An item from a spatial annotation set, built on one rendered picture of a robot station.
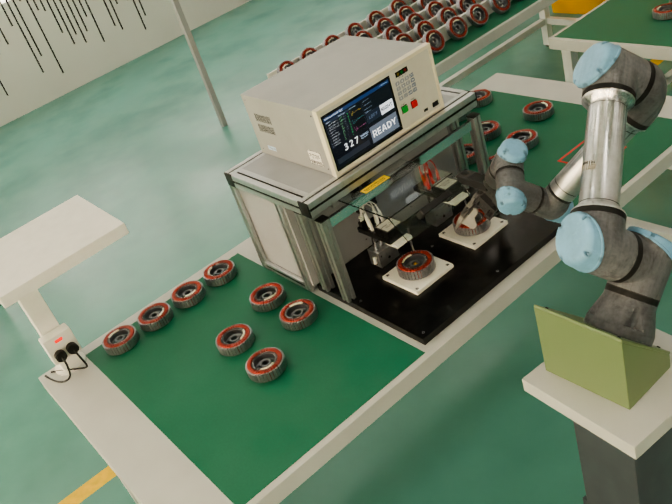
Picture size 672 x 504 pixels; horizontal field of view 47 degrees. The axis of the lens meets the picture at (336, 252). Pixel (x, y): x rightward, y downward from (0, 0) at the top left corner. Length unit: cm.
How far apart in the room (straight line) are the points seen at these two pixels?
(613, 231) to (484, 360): 148
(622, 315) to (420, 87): 93
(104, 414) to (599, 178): 146
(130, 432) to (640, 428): 129
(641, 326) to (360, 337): 77
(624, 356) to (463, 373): 142
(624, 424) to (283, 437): 79
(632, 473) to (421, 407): 117
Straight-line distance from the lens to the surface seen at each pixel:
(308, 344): 221
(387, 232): 223
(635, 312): 178
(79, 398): 245
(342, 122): 215
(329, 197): 213
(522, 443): 279
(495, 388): 299
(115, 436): 224
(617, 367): 176
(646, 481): 204
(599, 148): 179
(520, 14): 414
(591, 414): 183
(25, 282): 214
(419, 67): 231
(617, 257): 172
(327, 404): 200
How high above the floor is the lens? 209
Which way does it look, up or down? 32 degrees down
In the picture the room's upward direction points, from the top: 19 degrees counter-clockwise
